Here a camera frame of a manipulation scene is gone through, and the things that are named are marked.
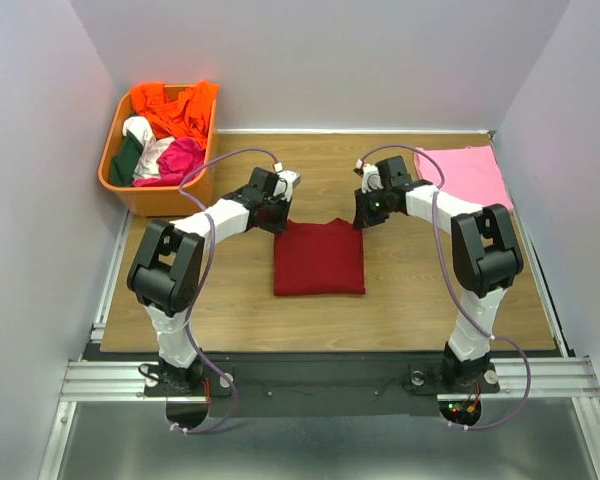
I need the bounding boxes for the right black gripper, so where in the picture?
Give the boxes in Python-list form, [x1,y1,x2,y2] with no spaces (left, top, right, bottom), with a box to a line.
[352,184,392,228]

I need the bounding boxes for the dark red t shirt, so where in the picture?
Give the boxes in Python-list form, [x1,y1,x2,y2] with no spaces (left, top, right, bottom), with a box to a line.
[273,218,365,296]

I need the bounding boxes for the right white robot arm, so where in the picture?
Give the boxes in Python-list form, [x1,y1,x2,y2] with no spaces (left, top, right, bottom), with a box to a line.
[354,181,524,390]

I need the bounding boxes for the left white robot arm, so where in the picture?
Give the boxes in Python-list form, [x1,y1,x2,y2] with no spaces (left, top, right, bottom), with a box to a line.
[127,182,293,394]

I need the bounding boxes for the magenta t shirt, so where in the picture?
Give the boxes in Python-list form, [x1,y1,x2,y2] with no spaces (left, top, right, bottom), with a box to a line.
[132,137,206,187]

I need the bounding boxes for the folded pink t shirt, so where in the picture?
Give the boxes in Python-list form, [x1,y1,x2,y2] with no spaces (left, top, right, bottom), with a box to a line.
[424,146,513,211]

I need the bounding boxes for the orange plastic laundry basket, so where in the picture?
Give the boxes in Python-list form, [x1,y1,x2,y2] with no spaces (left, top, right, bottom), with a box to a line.
[98,85,216,217]

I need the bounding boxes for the orange t shirt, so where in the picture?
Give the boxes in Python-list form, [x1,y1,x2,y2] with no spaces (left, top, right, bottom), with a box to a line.
[130,81,219,148]

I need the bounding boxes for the white t shirt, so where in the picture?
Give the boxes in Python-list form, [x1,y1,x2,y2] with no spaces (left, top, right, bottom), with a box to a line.
[122,115,175,181]

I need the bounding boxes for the dark green t shirt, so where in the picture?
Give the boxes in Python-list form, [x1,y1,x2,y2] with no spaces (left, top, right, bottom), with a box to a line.
[109,134,144,187]

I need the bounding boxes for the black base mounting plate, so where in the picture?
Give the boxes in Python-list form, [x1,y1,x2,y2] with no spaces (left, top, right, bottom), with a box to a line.
[138,352,499,423]

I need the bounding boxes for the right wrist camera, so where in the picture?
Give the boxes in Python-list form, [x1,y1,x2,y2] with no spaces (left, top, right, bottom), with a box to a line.
[354,156,412,193]

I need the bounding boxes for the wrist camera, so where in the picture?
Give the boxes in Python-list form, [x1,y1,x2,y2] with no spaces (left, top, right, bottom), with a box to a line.
[354,156,412,193]
[247,162,301,203]

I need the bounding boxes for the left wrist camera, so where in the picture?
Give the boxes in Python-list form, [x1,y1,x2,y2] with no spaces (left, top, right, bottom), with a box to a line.
[247,162,301,203]

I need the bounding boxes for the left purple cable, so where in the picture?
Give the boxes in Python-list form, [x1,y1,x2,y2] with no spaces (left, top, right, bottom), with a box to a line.
[167,148,286,435]

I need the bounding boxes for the purple cable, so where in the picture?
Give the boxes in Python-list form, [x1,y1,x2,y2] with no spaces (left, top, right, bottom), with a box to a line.
[354,144,532,432]
[167,148,286,435]

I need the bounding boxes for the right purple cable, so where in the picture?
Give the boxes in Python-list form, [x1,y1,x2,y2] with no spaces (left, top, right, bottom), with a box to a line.
[354,144,532,432]

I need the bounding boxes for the aluminium frame rail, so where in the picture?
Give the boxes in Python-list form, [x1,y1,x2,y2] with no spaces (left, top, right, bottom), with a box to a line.
[37,132,600,480]

